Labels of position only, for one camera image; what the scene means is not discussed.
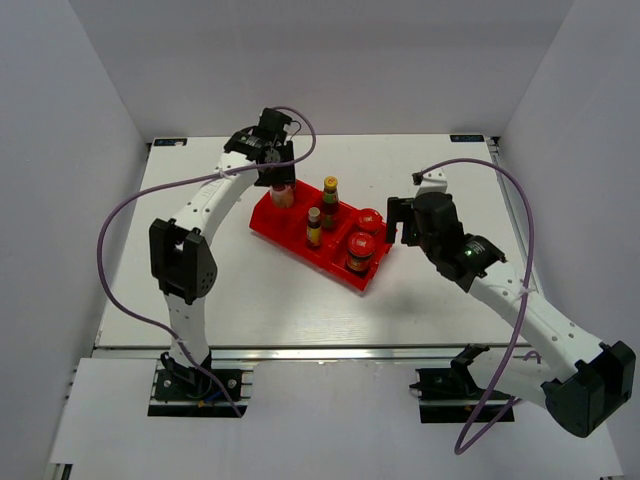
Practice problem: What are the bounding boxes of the pink-cap spice shaker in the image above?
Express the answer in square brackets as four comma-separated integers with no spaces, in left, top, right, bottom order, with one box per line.
[270,184,295,209]

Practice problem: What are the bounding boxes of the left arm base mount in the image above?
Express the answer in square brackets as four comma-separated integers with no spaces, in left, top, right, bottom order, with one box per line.
[147,363,253,419]

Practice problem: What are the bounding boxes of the red-lid sauce jar front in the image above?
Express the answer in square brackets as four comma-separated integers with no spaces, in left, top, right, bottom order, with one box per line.
[345,231,376,275]

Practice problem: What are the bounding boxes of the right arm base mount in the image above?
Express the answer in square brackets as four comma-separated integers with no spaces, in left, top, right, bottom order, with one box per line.
[409,344,491,424]

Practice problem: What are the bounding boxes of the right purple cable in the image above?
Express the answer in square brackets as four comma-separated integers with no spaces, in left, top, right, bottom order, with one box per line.
[417,158,536,456]

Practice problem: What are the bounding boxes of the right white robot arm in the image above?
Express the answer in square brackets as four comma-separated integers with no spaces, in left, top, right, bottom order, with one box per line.
[386,167,636,438]

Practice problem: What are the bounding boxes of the red-lid sauce jar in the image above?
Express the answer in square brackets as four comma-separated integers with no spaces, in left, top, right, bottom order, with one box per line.
[345,231,376,275]
[355,208,384,236]

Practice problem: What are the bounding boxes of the aluminium table front rail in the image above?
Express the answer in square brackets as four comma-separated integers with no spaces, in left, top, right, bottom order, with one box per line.
[92,343,539,366]

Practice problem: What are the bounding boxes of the blue table label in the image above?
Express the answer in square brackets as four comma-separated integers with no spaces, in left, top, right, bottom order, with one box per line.
[449,134,485,143]
[153,138,188,147]

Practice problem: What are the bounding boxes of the purple cable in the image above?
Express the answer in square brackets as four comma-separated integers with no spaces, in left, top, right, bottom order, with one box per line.
[417,158,536,456]
[94,105,317,419]

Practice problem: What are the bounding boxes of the left blue table label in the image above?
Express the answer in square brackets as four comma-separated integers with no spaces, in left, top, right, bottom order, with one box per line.
[153,138,188,147]

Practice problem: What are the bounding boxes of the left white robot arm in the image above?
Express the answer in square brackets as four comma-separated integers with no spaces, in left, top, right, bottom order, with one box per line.
[149,108,295,399]

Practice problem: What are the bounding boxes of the small tan-cap sauce bottle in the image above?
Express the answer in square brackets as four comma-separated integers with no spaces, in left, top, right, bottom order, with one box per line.
[306,207,322,248]

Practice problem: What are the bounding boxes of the right blue table label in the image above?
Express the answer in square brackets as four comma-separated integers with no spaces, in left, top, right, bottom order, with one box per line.
[449,134,485,143]

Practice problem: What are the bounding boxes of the red three-compartment plastic tray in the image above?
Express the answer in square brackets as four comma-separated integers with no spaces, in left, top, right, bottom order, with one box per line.
[249,181,391,291]

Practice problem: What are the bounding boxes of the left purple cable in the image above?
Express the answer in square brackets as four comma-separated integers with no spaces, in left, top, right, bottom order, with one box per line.
[94,105,317,419]

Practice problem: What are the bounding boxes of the tall yellow-cap sauce bottle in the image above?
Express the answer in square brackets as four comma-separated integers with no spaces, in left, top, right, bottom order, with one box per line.
[321,176,339,230]

